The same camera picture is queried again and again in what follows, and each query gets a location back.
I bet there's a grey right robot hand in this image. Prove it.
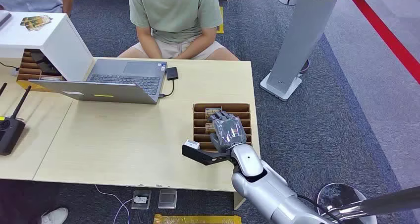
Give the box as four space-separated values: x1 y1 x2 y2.
208 111 247 154

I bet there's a slotted brown card holder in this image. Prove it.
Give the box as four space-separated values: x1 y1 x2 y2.
16 49 63 92
192 103 253 152

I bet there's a seated person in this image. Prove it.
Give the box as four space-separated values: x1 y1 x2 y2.
117 0 240 61

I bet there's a person's white shoe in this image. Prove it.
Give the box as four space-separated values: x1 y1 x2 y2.
41 207 69 224

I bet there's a black adapter box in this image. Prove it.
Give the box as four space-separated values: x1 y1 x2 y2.
165 66 179 81

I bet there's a metal floor socket plate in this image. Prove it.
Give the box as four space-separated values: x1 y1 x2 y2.
157 189 178 210

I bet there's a floor socket with plug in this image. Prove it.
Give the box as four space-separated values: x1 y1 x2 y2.
131 189 153 211

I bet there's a grey open laptop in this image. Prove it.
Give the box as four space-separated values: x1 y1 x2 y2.
28 58 168 105

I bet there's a silver kiosk stand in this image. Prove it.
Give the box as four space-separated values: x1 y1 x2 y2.
260 0 346 102

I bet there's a chrome stanchion with round base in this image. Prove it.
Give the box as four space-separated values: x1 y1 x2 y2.
316 182 420 224

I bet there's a red barrier belt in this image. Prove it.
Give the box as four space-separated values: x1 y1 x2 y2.
343 0 420 85

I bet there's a white box shelf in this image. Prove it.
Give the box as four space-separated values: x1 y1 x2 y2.
0 11 95 82

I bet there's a black router with antennas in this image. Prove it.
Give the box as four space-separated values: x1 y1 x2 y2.
0 82 33 157

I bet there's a stack of printed cards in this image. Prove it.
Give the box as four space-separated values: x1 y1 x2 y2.
19 15 53 32

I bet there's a grey flat device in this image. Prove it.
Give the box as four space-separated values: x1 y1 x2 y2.
0 10 12 28

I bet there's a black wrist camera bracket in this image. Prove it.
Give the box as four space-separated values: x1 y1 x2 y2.
182 144 236 167

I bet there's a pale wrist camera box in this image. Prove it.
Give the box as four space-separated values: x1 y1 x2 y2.
183 139 201 151

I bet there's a black adapter cable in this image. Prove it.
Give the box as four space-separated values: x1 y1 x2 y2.
158 79 175 99

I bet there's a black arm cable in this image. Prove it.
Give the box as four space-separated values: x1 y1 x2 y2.
296 194 344 224

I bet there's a white cable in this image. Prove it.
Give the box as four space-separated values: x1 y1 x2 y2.
94 184 139 224

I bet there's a thin black cable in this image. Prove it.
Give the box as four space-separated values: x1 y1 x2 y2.
0 61 19 71

